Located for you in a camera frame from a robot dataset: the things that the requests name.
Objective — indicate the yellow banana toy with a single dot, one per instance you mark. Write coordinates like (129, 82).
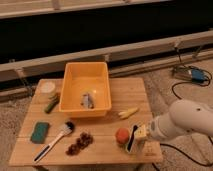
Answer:
(127, 113)

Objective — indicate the teal green sponge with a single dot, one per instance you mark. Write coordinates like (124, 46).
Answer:
(39, 133)

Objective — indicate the white round container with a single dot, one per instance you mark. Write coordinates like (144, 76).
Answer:
(48, 88)

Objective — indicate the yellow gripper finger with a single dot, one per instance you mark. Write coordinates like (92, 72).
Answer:
(139, 135)

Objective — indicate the blue power device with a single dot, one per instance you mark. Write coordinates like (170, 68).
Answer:
(189, 74)

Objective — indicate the green plastic cup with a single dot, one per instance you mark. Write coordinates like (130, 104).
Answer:
(132, 149)

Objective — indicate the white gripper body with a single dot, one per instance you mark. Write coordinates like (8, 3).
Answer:
(146, 131)

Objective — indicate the green cucumber toy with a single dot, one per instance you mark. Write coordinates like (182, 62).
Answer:
(54, 101)

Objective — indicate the yellow plastic bin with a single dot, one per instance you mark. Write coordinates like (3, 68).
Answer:
(82, 78)

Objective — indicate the brown grape bunch toy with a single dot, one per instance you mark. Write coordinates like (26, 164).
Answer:
(81, 143)

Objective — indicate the whiteboard eraser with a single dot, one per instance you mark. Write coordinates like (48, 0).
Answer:
(132, 138)

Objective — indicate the wooden slatted table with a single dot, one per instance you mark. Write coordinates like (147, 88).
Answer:
(93, 140)

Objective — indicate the white handled dish brush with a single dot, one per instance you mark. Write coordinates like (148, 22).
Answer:
(65, 129)

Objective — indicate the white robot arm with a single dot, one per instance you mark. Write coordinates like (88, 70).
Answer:
(184, 117)

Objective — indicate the small grey object in bin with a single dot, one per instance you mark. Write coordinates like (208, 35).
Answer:
(87, 101)

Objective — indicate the red orange plastic cup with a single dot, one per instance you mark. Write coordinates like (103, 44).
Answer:
(122, 135)

